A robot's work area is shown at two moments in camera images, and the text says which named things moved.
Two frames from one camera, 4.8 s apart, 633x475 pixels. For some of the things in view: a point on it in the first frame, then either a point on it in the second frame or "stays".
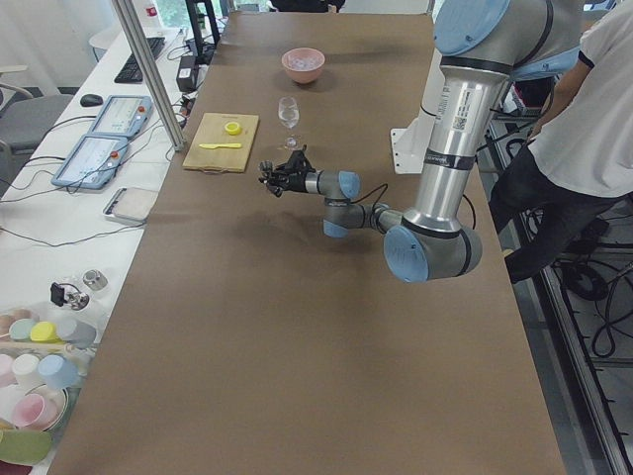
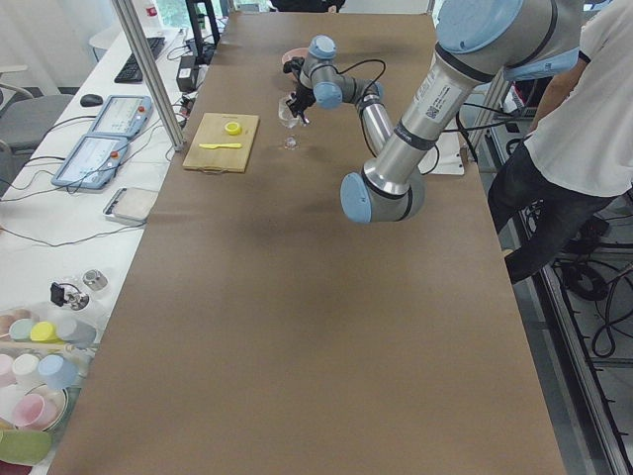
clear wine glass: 289,114 stays
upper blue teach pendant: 124,115 stays
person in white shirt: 579,156 stays
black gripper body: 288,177 -> 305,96
